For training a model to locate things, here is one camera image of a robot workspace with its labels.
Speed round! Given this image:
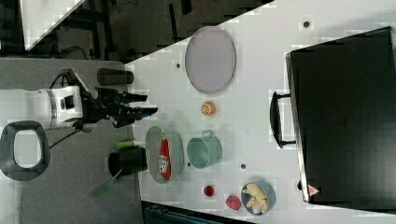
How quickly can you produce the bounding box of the green metal pot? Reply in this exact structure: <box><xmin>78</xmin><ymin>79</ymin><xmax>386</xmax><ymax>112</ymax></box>
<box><xmin>187</xmin><ymin>130</ymin><xmax>222</xmax><ymax>169</ymax></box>

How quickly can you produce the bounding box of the blue bowl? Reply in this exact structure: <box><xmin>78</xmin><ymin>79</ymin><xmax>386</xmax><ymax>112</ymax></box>
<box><xmin>240</xmin><ymin>180</ymin><xmax>276</xmax><ymax>216</ymax></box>

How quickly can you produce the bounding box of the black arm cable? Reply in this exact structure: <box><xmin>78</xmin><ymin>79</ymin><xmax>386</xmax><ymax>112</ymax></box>
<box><xmin>49</xmin><ymin>68</ymin><xmax>92</xmax><ymax>149</ymax></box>

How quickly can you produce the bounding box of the red strawberry toy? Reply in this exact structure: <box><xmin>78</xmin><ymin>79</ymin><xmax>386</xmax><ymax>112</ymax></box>
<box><xmin>226</xmin><ymin>195</ymin><xmax>241</xmax><ymax>211</ymax></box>

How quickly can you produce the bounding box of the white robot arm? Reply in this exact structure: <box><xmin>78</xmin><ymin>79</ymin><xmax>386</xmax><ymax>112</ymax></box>
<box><xmin>1</xmin><ymin>86</ymin><xmax>158</xmax><ymax>181</ymax></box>

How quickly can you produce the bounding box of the black utensil holder cup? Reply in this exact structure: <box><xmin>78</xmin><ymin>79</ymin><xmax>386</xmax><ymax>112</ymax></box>
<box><xmin>107</xmin><ymin>147</ymin><xmax>148</xmax><ymax>176</ymax></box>

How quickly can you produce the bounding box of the green marker tool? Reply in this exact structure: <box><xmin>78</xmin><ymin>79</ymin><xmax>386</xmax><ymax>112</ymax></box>
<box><xmin>116</xmin><ymin>141</ymin><xmax>141</xmax><ymax>150</ymax></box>

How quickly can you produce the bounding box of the red plush ketchup bottle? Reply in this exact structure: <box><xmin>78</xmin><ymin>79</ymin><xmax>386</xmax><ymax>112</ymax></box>
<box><xmin>158</xmin><ymin>133</ymin><xmax>172</xmax><ymax>180</ymax></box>

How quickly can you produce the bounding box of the green spatula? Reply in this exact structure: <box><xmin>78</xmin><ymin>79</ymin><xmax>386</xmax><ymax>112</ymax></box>
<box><xmin>89</xmin><ymin>171</ymin><xmax>121</xmax><ymax>199</ymax></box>

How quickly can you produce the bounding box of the black oven with handle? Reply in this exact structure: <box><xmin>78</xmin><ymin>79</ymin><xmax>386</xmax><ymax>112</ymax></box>
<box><xmin>285</xmin><ymin>26</ymin><xmax>396</xmax><ymax>214</ymax></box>

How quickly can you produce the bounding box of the black cylinder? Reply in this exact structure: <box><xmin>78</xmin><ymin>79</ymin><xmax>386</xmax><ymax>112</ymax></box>
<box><xmin>97</xmin><ymin>68</ymin><xmax>134</xmax><ymax>86</ymax></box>

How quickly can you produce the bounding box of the lilac oval plate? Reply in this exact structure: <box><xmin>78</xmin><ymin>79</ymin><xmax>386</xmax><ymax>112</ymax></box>
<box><xmin>185</xmin><ymin>26</ymin><xmax>236</xmax><ymax>94</ymax></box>

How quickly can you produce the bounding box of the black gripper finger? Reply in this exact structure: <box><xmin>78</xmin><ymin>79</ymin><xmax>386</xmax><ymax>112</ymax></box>
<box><xmin>122</xmin><ymin>92</ymin><xmax>148</xmax><ymax>104</ymax></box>
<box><xmin>125</xmin><ymin>107</ymin><xmax>158</xmax><ymax>122</ymax></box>

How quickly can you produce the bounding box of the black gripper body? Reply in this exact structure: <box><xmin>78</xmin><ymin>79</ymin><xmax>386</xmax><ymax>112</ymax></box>
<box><xmin>81</xmin><ymin>88</ymin><xmax>128</xmax><ymax>128</ymax></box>

